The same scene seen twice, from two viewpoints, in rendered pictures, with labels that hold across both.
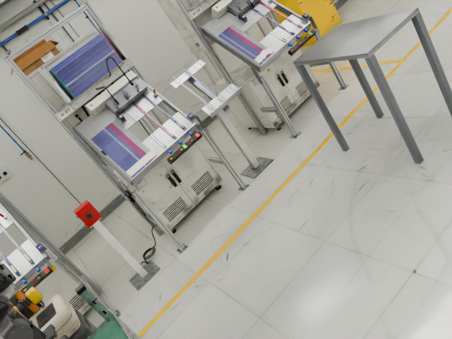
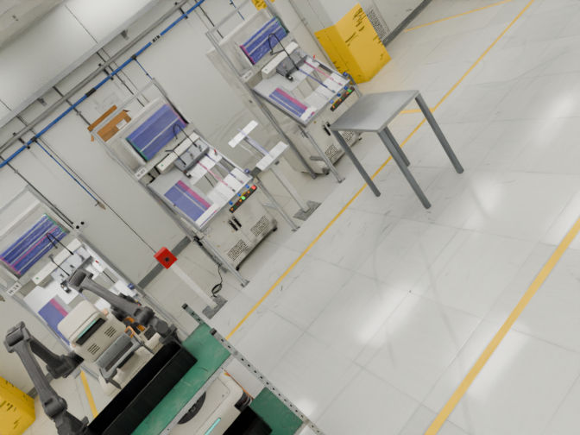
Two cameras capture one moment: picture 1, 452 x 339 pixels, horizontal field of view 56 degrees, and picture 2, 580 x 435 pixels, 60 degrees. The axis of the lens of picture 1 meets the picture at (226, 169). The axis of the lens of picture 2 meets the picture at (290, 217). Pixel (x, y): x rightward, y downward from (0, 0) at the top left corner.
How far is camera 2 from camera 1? 130 cm
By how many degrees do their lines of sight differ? 3
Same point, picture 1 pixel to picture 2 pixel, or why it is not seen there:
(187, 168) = (246, 214)
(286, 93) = (332, 141)
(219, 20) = (268, 80)
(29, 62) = (106, 130)
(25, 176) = (99, 224)
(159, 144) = (222, 197)
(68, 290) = not seen: hidden behind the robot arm
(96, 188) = (163, 232)
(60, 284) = not seen: hidden behind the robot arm
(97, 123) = (167, 180)
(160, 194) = (223, 238)
